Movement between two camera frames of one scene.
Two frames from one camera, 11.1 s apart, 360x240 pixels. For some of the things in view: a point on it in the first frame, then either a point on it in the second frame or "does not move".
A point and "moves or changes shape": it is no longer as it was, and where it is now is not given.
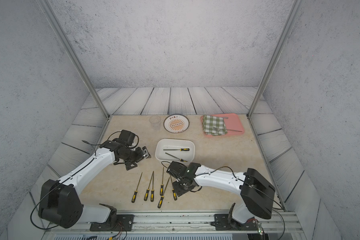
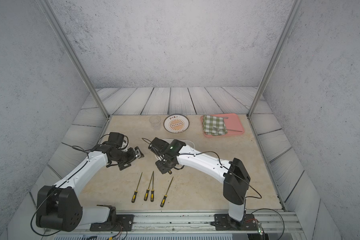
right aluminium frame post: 285,34 does not move
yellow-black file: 135,192 does not move
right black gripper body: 179,187 to 163,165
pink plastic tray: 233,124 does not move
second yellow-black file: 147,190 does not move
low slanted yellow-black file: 161,200 moves or changes shape
